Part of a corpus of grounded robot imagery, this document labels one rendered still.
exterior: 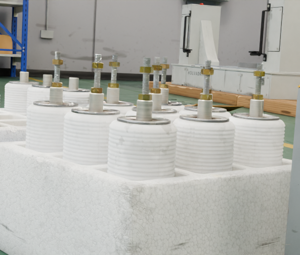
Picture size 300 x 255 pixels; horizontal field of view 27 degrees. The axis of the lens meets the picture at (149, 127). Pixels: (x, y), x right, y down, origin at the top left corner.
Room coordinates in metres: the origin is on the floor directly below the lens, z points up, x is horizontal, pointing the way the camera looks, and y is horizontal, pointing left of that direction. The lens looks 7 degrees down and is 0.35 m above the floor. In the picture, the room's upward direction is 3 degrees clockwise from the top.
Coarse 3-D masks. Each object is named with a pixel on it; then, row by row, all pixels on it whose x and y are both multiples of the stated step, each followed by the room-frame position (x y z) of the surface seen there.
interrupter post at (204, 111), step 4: (200, 100) 0.95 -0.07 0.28; (204, 100) 0.95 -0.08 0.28; (208, 100) 0.95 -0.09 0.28; (200, 104) 0.95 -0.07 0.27; (204, 104) 0.95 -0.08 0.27; (208, 104) 0.95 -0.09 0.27; (200, 108) 0.95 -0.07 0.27; (204, 108) 0.95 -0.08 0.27; (208, 108) 0.95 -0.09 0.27; (200, 112) 0.95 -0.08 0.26; (204, 112) 0.95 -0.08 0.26; (208, 112) 0.95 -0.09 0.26; (200, 116) 0.95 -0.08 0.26; (204, 116) 0.95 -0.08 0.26; (208, 116) 0.95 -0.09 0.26
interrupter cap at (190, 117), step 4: (180, 116) 0.95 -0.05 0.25; (184, 116) 0.96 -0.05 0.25; (188, 116) 0.96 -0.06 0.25; (192, 116) 0.97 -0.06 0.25; (196, 116) 0.98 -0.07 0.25; (212, 116) 0.98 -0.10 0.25; (216, 116) 0.98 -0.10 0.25; (220, 116) 0.98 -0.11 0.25; (192, 120) 0.93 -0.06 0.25; (196, 120) 0.92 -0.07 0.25; (200, 120) 0.92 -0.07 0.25; (204, 120) 0.92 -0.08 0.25; (208, 120) 0.92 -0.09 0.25; (212, 120) 0.92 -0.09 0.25; (216, 120) 0.92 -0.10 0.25; (220, 120) 0.93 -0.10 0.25; (224, 120) 0.93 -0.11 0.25; (228, 120) 0.94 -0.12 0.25
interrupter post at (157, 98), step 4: (152, 96) 1.04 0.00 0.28; (156, 96) 1.04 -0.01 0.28; (160, 96) 1.04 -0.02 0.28; (152, 100) 1.04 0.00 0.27; (156, 100) 1.04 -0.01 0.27; (160, 100) 1.04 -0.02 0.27; (156, 104) 1.04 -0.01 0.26; (160, 104) 1.04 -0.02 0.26; (152, 108) 1.04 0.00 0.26; (156, 108) 1.04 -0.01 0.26; (160, 108) 1.04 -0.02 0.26
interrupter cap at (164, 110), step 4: (132, 108) 1.04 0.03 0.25; (136, 108) 1.05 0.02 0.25; (164, 108) 1.08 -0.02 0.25; (168, 108) 1.07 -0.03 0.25; (152, 112) 1.01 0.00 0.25; (156, 112) 1.01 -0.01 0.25; (160, 112) 1.01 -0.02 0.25; (164, 112) 1.01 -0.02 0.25; (168, 112) 1.02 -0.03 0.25; (172, 112) 1.02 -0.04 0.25; (176, 112) 1.04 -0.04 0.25
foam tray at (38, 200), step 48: (0, 144) 1.06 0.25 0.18; (0, 192) 1.05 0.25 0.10; (48, 192) 0.93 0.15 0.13; (96, 192) 0.83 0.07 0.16; (144, 192) 0.79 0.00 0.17; (192, 192) 0.84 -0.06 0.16; (240, 192) 0.90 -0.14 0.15; (288, 192) 0.98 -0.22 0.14; (0, 240) 1.04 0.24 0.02; (48, 240) 0.92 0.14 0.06; (96, 240) 0.83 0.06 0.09; (144, 240) 0.79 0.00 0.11; (192, 240) 0.85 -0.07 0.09; (240, 240) 0.91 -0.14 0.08
